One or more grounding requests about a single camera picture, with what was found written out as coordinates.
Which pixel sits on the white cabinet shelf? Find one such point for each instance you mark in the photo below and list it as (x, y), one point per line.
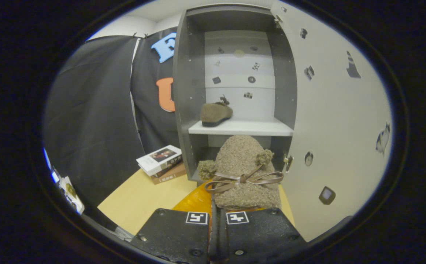
(242, 127)

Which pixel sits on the grey shoe cabinet door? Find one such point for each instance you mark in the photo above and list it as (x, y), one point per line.
(337, 128)

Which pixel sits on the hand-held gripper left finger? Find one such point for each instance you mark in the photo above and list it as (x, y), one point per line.
(176, 234)

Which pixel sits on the brown fuzzy shoe with bow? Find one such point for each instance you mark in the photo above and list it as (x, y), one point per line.
(214, 113)
(242, 157)

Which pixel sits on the metal door hinge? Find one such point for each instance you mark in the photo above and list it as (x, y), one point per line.
(278, 21)
(288, 161)

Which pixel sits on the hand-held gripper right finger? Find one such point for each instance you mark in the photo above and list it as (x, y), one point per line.
(260, 234)

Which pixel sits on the black backdrop cloth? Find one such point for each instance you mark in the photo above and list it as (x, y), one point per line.
(95, 121)

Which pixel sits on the brown book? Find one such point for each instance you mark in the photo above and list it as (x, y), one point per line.
(170, 176)

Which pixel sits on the grey shoe cabinet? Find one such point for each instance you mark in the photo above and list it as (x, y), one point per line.
(189, 91)

